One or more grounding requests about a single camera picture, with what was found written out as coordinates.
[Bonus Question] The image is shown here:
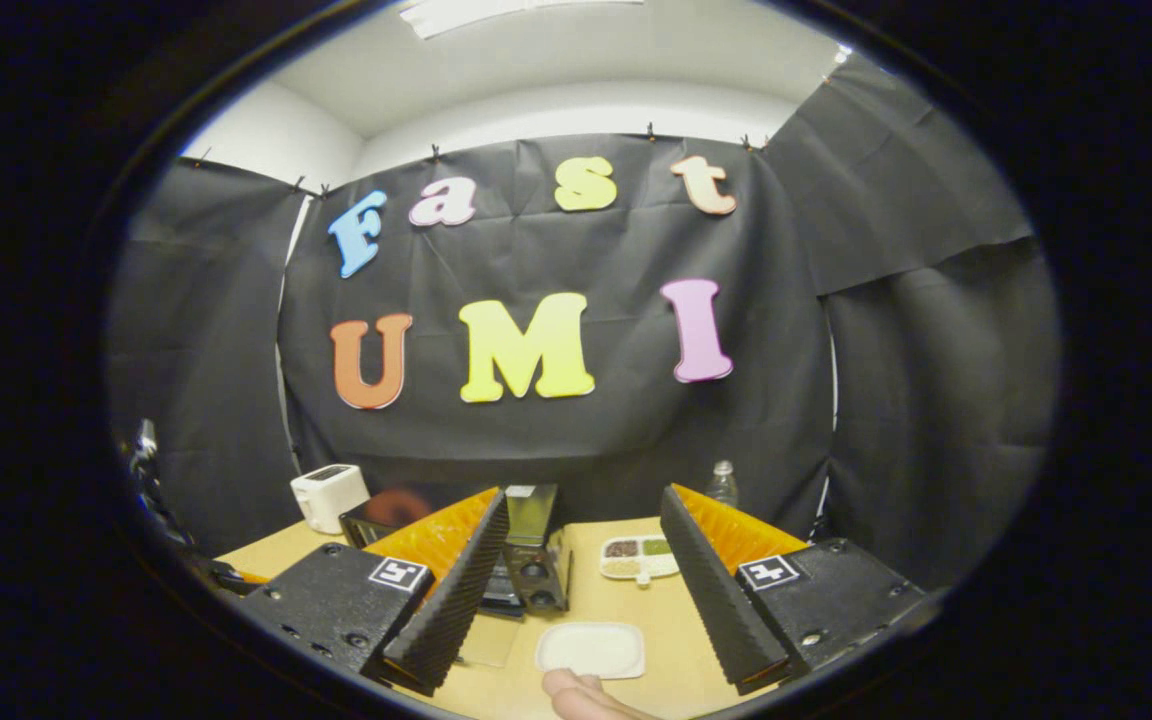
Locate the white toaster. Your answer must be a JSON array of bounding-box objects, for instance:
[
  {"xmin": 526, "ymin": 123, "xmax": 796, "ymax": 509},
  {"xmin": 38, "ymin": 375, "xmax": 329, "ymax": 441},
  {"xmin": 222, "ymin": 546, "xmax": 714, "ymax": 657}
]
[{"xmin": 289, "ymin": 463, "xmax": 372, "ymax": 536}]

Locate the black electric oven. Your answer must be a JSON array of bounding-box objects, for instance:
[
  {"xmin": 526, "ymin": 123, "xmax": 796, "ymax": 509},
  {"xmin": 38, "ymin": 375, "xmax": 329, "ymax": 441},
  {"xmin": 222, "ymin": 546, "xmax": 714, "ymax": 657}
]
[{"xmin": 340, "ymin": 483, "xmax": 575, "ymax": 669}]

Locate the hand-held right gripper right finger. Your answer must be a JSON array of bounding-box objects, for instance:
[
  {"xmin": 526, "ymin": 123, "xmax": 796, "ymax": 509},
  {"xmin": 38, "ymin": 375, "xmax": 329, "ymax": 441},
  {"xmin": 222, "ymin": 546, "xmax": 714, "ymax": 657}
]
[{"xmin": 658, "ymin": 483, "xmax": 930, "ymax": 697}]

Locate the white sectioned tray of beans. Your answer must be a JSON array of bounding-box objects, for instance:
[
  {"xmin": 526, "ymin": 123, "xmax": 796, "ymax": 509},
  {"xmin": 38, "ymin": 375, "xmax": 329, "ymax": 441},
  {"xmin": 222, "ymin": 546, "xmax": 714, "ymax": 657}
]
[{"xmin": 599, "ymin": 534, "xmax": 683, "ymax": 588}]

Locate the white rectangular plate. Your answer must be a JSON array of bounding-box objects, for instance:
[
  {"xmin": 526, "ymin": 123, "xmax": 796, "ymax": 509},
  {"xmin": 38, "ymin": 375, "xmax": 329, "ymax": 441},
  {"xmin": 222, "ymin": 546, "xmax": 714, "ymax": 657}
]
[{"xmin": 534, "ymin": 621, "xmax": 648, "ymax": 682}]

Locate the black backdrop cloth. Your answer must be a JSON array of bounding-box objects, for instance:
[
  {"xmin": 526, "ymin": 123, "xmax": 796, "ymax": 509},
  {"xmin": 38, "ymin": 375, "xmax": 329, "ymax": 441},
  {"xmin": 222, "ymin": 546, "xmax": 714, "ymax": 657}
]
[{"xmin": 106, "ymin": 50, "xmax": 1062, "ymax": 593}]

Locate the clear plastic water bottle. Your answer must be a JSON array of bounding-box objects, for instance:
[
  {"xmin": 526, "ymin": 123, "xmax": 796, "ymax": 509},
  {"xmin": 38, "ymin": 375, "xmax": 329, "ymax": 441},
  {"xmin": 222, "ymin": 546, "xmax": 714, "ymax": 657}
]
[{"xmin": 705, "ymin": 459, "xmax": 741, "ymax": 510}]

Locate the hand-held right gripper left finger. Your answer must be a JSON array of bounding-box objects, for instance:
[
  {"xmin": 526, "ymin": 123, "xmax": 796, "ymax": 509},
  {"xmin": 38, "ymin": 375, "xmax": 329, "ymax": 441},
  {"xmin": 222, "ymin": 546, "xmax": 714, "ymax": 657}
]
[{"xmin": 236, "ymin": 486, "xmax": 513, "ymax": 699}]

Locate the ceiling light panel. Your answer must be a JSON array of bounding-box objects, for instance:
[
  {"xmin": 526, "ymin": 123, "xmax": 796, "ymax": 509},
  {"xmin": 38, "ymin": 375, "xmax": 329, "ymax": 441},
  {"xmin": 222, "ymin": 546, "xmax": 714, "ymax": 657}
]
[{"xmin": 399, "ymin": 0, "xmax": 649, "ymax": 41}]

